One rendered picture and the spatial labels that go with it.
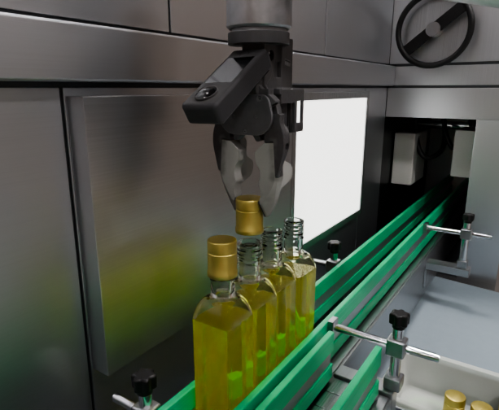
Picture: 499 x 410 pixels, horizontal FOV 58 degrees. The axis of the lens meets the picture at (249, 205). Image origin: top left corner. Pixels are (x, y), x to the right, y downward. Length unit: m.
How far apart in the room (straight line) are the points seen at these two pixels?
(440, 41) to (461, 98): 0.17
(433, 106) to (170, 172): 1.03
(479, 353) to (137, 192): 0.87
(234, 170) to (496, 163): 1.04
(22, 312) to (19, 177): 0.15
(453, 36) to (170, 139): 1.05
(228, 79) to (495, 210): 1.14
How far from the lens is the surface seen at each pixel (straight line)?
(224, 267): 0.50
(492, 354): 1.19
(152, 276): 0.62
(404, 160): 1.64
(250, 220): 0.54
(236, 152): 0.54
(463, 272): 1.33
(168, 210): 0.61
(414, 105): 1.50
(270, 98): 0.51
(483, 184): 1.49
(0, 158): 0.50
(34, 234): 0.53
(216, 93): 0.46
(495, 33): 1.47
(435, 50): 1.49
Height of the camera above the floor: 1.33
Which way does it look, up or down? 15 degrees down
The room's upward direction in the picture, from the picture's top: straight up
